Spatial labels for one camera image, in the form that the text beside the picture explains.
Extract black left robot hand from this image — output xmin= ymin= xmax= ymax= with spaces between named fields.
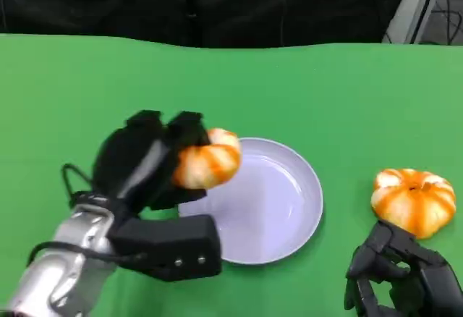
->
xmin=92 ymin=109 xmax=213 ymax=217

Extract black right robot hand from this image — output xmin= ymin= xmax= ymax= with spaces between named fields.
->
xmin=343 ymin=221 xmax=463 ymax=317

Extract orange white toy bread roll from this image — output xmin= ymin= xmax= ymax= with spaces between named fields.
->
xmin=171 ymin=127 xmax=242 ymax=190
xmin=370 ymin=167 xmax=456 ymax=240

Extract lilac plate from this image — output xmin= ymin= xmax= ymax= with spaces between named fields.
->
xmin=179 ymin=136 xmax=325 ymax=266

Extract black curtain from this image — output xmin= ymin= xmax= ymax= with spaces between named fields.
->
xmin=0 ymin=0 xmax=412 ymax=48

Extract green table cloth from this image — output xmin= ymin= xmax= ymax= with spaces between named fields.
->
xmin=0 ymin=33 xmax=463 ymax=317

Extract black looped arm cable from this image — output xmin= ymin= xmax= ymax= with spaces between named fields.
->
xmin=59 ymin=164 xmax=109 ymax=209

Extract black long arm cable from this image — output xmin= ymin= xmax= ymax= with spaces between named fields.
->
xmin=27 ymin=240 xmax=149 ymax=266

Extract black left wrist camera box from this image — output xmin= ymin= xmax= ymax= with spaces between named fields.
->
xmin=107 ymin=214 xmax=222 ymax=282

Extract black tangled floor cables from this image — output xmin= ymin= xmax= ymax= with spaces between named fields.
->
xmin=428 ymin=0 xmax=463 ymax=45

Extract aluminium frame post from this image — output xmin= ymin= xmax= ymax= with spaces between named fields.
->
xmin=381 ymin=0 xmax=451 ymax=45

